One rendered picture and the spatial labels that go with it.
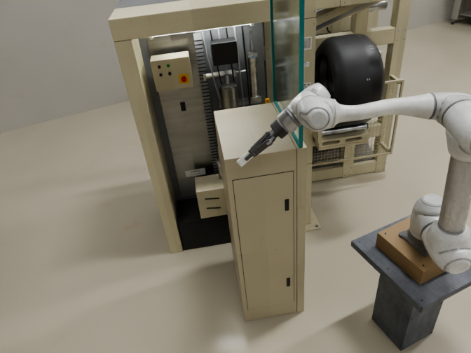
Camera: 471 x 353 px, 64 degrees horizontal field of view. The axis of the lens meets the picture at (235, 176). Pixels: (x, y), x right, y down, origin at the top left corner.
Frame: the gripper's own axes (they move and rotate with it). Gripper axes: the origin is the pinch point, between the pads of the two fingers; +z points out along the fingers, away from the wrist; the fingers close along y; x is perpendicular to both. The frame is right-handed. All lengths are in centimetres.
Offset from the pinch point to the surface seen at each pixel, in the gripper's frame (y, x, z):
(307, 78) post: 105, -12, -44
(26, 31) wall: 359, 225, 168
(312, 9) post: 95, 18, -70
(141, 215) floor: 165, -16, 144
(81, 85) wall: 397, 142, 183
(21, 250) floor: 131, 37, 226
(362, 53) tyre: 97, -22, -77
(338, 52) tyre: 99, -12, -67
